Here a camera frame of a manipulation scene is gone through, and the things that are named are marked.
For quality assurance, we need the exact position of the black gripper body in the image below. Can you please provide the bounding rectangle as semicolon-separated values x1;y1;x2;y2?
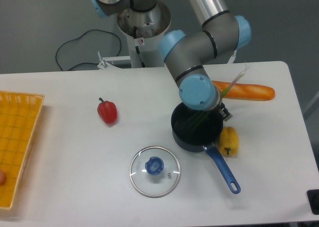
207;99;232;122

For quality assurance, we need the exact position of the green onion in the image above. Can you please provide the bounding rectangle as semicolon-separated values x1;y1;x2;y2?
183;62;251;132

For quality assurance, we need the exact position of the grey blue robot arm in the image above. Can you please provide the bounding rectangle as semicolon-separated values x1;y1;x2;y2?
91;0;251;119

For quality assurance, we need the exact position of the orange baguette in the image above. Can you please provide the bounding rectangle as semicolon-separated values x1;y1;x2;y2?
224;83;276;101

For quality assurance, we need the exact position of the yellow bell pepper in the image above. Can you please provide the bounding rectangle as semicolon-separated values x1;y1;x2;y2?
218;126;239;157

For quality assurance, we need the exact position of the dark blue saucepan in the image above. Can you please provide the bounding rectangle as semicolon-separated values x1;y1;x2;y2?
171;103;241;194

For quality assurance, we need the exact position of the glass lid blue knob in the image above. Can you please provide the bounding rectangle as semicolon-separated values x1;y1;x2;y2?
129;146;181;198

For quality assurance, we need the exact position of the red bell pepper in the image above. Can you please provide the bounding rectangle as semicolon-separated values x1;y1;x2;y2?
97;97;118;124

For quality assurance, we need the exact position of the black device at table edge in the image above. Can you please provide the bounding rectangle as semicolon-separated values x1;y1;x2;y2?
307;189;319;215

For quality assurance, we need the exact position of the yellow wicker basket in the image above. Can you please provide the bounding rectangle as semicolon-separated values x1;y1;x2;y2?
0;91;45;210

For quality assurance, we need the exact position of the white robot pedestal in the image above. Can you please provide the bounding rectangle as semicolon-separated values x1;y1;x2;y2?
117;1;171;68

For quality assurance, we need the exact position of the white table clamp bracket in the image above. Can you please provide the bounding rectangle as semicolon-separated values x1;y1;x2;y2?
97;51;132;70

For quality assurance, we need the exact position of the black cable on floor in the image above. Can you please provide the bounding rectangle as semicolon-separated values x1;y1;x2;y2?
55;29;122;71

